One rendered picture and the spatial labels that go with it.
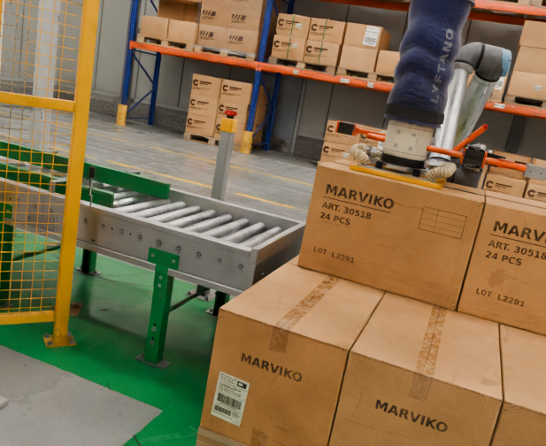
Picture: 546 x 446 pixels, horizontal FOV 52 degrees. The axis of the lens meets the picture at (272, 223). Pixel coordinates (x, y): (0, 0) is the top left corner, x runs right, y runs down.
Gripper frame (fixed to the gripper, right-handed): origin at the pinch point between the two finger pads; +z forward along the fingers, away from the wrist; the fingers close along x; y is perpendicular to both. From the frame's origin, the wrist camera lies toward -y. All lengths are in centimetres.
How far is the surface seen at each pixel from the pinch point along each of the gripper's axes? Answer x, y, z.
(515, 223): -17.7, -15.8, 19.8
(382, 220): -27.4, 27.3, 20.6
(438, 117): 12.0, 17.9, 6.0
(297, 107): -11, 353, -840
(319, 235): -39, 49, 21
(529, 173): -1.4, -17.0, 3.1
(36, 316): -94, 151, 51
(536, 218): -14.4, -21.6, 19.7
